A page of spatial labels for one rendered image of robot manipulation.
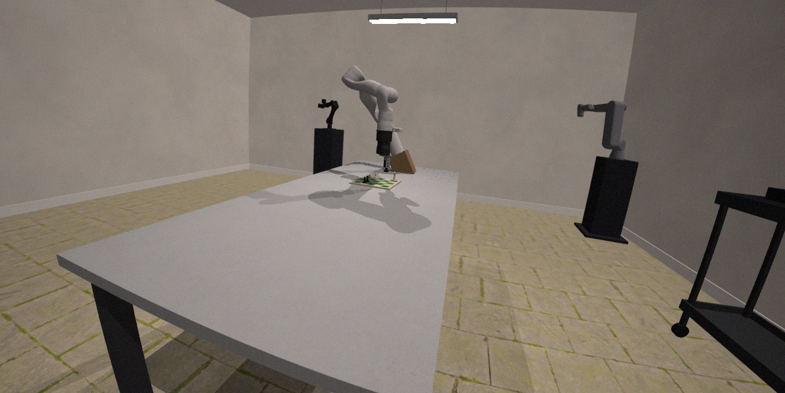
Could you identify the green and cream chessboard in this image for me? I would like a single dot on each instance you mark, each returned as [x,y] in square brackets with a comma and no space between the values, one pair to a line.
[383,183]

